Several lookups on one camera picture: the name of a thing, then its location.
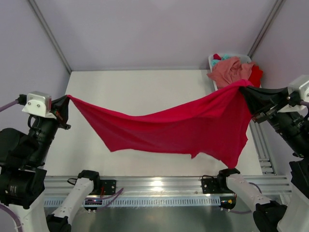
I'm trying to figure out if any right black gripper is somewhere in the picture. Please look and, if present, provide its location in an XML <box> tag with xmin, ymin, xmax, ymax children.
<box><xmin>238</xmin><ymin>81</ymin><xmax>309</xmax><ymax>153</ymax></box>

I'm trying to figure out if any crimson red t shirt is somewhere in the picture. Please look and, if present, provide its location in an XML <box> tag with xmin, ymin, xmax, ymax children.
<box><xmin>71</xmin><ymin>80</ymin><xmax>252</xmax><ymax>168</ymax></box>

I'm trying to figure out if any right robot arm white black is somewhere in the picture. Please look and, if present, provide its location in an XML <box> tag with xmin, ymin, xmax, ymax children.
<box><xmin>216</xmin><ymin>87</ymin><xmax>309</xmax><ymax>232</ymax></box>

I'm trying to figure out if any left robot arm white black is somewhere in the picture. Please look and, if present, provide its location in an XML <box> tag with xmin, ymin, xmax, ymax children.
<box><xmin>0</xmin><ymin>92</ymin><xmax>101</xmax><ymax>232</ymax></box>

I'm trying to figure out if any salmon pink t shirt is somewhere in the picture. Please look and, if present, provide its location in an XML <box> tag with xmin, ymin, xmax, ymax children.
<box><xmin>207</xmin><ymin>57</ymin><xmax>255</xmax><ymax>88</ymax></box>

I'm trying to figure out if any white plastic laundry basket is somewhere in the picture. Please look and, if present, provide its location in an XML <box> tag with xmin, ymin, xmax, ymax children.
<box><xmin>208</xmin><ymin>54</ymin><xmax>263</xmax><ymax>91</ymax></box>

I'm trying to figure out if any left controller board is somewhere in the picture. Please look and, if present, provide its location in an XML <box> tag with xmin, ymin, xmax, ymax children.
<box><xmin>84</xmin><ymin>198</ymin><xmax>102</xmax><ymax>211</ymax></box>

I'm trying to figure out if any controller board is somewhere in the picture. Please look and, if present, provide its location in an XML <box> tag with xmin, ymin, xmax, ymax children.
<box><xmin>84</xmin><ymin>198</ymin><xmax>102</xmax><ymax>211</ymax></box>
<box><xmin>219</xmin><ymin>197</ymin><xmax>237</xmax><ymax>210</ymax></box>

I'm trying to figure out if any right controller board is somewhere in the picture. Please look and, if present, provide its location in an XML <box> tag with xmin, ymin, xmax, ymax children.
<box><xmin>219</xmin><ymin>197</ymin><xmax>237</xmax><ymax>210</ymax></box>

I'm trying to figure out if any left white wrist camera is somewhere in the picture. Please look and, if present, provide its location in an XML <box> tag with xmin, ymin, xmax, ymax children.
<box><xmin>22</xmin><ymin>91</ymin><xmax>56</xmax><ymax>119</ymax></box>

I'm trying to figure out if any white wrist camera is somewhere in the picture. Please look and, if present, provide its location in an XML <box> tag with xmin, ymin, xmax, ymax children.
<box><xmin>279</xmin><ymin>75</ymin><xmax>309</xmax><ymax>113</ymax></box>
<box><xmin>22</xmin><ymin>91</ymin><xmax>56</xmax><ymax>119</ymax></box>

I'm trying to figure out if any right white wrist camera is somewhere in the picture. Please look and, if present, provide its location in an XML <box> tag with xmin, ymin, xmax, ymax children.
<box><xmin>279</xmin><ymin>75</ymin><xmax>309</xmax><ymax>113</ymax></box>

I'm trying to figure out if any aluminium side rail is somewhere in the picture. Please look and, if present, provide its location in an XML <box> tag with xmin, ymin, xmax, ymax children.
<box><xmin>249</xmin><ymin>121</ymin><xmax>276</xmax><ymax>175</ymax></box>

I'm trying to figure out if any aluminium front rail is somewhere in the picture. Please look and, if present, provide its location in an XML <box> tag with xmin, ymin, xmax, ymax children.
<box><xmin>44</xmin><ymin>175</ymin><xmax>292</xmax><ymax>197</ymax></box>

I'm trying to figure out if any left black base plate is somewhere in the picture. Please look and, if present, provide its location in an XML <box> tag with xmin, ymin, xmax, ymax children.
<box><xmin>97</xmin><ymin>179</ymin><xmax>117</xmax><ymax>196</ymax></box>

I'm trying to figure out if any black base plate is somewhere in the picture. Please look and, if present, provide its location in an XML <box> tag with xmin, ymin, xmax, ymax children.
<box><xmin>201</xmin><ymin>175</ymin><xmax>233</xmax><ymax>194</ymax></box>
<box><xmin>97</xmin><ymin>179</ymin><xmax>117</xmax><ymax>196</ymax></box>

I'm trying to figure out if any grey slotted cable duct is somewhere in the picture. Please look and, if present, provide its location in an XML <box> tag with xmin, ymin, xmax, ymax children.
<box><xmin>43</xmin><ymin>196</ymin><xmax>222</xmax><ymax>207</ymax></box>

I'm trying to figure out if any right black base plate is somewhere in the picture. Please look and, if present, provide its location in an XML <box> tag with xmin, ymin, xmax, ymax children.
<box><xmin>201</xmin><ymin>175</ymin><xmax>233</xmax><ymax>194</ymax></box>

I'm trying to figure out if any right corner aluminium post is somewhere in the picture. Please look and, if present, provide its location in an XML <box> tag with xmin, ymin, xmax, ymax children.
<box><xmin>247</xmin><ymin>0</ymin><xmax>286</xmax><ymax>58</ymax></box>

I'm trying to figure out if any corner aluminium post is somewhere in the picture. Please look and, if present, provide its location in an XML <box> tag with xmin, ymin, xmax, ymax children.
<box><xmin>26</xmin><ymin>0</ymin><xmax>72</xmax><ymax>74</ymax></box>
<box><xmin>247</xmin><ymin>0</ymin><xmax>286</xmax><ymax>58</ymax></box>

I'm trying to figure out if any left corner aluminium post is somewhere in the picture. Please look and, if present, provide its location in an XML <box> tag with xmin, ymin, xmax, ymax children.
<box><xmin>26</xmin><ymin>0</ymin><xmax>72</xmax><ymax>74</ymax></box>

